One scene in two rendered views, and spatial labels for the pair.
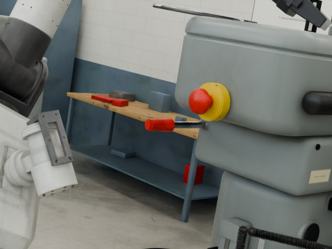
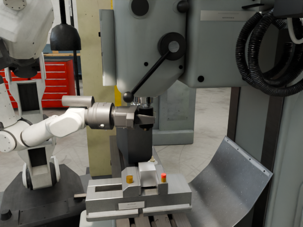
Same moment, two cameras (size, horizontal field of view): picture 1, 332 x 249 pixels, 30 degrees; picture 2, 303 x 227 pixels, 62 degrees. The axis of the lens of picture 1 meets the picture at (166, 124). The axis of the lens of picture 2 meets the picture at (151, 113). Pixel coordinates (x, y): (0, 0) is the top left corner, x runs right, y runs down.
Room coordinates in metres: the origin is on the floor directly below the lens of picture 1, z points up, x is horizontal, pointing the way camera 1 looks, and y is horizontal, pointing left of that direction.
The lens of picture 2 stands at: (0.50, -0.68, 1.48)
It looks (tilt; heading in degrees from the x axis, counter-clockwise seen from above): 17 degrees down; 35
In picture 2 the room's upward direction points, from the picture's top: straight up
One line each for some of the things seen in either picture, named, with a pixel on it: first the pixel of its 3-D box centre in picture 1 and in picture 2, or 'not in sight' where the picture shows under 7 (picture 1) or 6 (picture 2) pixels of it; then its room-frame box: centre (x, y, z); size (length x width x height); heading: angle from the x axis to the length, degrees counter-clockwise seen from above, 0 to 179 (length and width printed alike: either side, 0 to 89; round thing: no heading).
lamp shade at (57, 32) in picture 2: not in sight; (65, 37); (0.91, -0.14, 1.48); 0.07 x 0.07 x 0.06
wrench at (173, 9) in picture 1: (206, 14); not in sight; (1.09, -0.04, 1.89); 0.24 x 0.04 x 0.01; 136
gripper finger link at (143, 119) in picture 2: not in sight; (144, 120); (1.10, -0.24, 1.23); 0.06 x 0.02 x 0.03; 120
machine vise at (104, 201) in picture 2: not in sight; (138, 188); (1.10, -0.21, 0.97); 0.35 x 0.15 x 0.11; 133
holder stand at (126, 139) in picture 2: not in sight; (133, 133); (1.41, 0.06, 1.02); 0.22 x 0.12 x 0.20; 56
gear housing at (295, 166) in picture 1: (300, 146); not in sight; (1.16, -0.26, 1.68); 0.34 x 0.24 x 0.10; 135
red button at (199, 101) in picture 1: (201, 101); not in sight; (0.95, -0.05, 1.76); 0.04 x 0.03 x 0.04; 45
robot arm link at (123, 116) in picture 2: not in sight; (118, 116); (1.08, -0.15, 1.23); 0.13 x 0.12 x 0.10; 30
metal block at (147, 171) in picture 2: not in sight; (146, 174); (1.12, -0.23, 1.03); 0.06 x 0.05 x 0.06; 43
